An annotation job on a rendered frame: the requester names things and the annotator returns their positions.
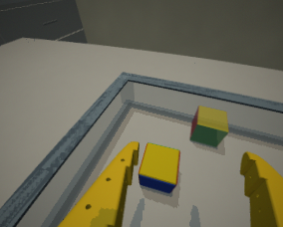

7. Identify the grey side wall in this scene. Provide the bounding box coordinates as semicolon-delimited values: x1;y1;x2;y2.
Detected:
0;78;131;227

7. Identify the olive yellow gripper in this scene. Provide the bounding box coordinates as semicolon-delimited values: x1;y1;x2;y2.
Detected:
58;141;283;227

